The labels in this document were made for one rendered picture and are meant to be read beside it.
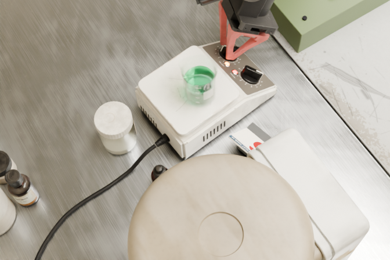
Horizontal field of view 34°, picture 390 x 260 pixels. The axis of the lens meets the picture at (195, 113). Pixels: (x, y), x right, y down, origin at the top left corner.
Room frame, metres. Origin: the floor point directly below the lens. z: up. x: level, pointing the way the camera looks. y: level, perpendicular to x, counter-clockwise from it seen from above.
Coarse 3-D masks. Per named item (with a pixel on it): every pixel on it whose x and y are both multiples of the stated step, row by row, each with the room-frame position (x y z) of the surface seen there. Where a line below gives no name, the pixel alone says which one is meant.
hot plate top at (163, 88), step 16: (192, 48) 0.56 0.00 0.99; (176, 64) 0.53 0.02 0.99; (144, 80) 0.50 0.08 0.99; (160, 80) 0.50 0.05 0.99; (176, 80) 0.50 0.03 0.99; (224, 80) 0.49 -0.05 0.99; (160, 96) 0.47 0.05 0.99; (176, 96) 0.47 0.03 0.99; (224, 96) 0.46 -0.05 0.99; (160, 112) 0.44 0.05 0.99; (176, 112) 0.44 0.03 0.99; (192, 112) 0.44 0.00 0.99; (208, 112) 0.44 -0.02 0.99; (176, 128) 0.42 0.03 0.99; (192, 128) 0.41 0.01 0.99
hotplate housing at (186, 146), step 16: (144, 96) 0.48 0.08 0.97; (240, 96) 0.47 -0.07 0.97; (256, 96) 0.48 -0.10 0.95; (144, 112) 0.48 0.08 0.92; (224, 112) 0.45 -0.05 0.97; (240, 112) 0.46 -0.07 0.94; (160, 128) 0.44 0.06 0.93; (208, 128) 0.42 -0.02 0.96; (224, 128) 0.44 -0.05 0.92; (160, 144) 0.42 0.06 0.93; (176, 144) 0.41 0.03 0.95; (192, 144) 0.40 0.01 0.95
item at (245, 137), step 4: (240, 132) 0.43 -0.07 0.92; (244, 132) 0.44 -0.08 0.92; (248, 132) 0.44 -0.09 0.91; (236, 136) 0.42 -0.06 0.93; (240, 136) 0.42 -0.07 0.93; (244, 136) 0.42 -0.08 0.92; (248, 136) 0.43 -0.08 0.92; (252, 136) 0.43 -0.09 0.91; (240, 140) 0.41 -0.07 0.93; (244, 140) 0.41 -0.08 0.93; (248, 140) 0.42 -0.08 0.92; (252, 140) 0.42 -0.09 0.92; (256, 140) 0.42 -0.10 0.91; (244, 144) 0.41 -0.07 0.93; (248, 144) 0.41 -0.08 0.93; (252, 144) 0.41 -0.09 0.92; (256, 144) 0.41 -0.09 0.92; (260, 144) 0.41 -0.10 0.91; (248, 148) 0.40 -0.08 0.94; (252, 148) 0.40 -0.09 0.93
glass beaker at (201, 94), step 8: (192, 56) 0.50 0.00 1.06; (200, 56) 0.50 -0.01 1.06; (208, 56) 0.49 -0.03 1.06; (184, 64) 0.49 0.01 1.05; (192, 64) 0.49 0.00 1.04; (200, 64) 0.50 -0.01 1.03; (208, 64) 0.49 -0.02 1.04; (184, 72) 0.48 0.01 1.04; (216, 72) 0.47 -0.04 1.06; (184, 80) 0.46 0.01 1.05; (208, 80) 0.45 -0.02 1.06; (184, 88) 0.46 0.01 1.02; (192, 88) 0.45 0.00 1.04; (200, 88) 0.45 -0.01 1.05; (208, 88) 0.45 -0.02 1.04; (192, 96) 0.45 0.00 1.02; (200, 96) 0.45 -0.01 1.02; (208, 96) 0.45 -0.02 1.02; (192, 104) 0.45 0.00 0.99; (200, 104) 0.45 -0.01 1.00; (208, 104) 0.45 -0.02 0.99
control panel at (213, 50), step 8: (208, 48) 0.57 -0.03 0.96; (216, 48) 0.58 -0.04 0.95; (216, 56) 0.55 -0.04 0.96; (240, 56) 0.57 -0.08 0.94; (224, 64) 0.54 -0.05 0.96; (232, 64) 0.54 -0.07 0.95; (240, 64) 0.55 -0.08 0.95; (248, 64) 0.55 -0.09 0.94; (232, 72) 0.52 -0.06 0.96; (240, 72) 0.53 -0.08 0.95; (240, 80) 0.51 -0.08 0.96; (264, 80) 0.52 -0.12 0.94; (248, 88) 0.49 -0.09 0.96; (256, 88) 0.50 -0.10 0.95; (264, 88) 0.50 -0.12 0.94
